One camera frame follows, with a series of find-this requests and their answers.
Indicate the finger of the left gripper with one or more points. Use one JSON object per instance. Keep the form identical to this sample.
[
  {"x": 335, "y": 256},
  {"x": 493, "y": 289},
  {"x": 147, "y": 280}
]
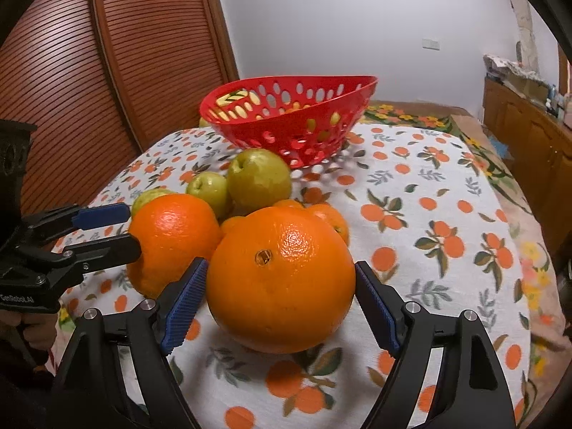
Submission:
[
  {"x": 100, "y": 215},
  {"x": 75, "y": 261}
]

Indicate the red perforated plastic basket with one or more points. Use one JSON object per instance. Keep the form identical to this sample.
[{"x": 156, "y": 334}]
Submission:
[{"x": 304, "y": 119}]

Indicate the medium tangerine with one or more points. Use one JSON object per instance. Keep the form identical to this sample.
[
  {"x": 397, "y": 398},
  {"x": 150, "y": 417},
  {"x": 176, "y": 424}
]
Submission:
[{"x": 333, "y": 217}]

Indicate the white wall switch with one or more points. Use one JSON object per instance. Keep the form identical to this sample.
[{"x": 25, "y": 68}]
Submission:
[{"x": 430, "y": 44}]

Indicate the wooden sideboard cabinet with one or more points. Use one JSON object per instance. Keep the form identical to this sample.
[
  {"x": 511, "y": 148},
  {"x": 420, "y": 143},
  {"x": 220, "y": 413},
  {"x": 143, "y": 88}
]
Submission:
[{"x": 541, "y": 160}]

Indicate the small tangerine left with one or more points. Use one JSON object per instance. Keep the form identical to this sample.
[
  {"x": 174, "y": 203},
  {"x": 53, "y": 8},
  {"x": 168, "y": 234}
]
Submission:
[{"x": 230, "y": 223}]

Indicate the large orange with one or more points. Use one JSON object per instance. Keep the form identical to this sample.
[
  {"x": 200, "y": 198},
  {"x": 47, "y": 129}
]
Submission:
[
  {"x": 172, "y": 230},
  {"x": 281, "y": 281}
]

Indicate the wooden louvered wardrobe door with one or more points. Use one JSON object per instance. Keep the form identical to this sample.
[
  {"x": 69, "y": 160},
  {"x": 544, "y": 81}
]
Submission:
[{"x": 102, "y": 81}]

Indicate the left hand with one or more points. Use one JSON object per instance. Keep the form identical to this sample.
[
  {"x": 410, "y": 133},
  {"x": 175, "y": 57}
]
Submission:
[{"x": 39, "y": 330}]

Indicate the beige curtain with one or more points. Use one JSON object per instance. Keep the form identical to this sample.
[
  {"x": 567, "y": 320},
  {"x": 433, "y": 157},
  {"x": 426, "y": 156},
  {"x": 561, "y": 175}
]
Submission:
[{"x": 529, "y": 52}]

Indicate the small green apple behind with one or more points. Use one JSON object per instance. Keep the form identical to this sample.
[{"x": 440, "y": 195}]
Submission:
[{"x": 212, "y": 188}]

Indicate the floral bed blanket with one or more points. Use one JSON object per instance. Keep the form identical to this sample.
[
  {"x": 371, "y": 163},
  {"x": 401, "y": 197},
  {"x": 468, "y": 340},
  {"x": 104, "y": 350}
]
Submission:
[{"x": 547, "y": 388}]

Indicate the small tangerine between oranges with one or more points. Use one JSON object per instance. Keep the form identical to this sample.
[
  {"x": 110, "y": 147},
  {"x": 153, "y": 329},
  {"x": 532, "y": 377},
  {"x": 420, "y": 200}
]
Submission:
[{"x": 289, "y": 203}]

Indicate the orange print white cloth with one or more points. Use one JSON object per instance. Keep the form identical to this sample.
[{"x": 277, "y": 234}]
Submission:
[{"x": 422, "y": 214}]

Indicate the large yellow-green pear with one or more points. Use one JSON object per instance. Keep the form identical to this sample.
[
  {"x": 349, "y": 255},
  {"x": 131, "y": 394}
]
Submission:
[{"x": 257, "y": 178}]

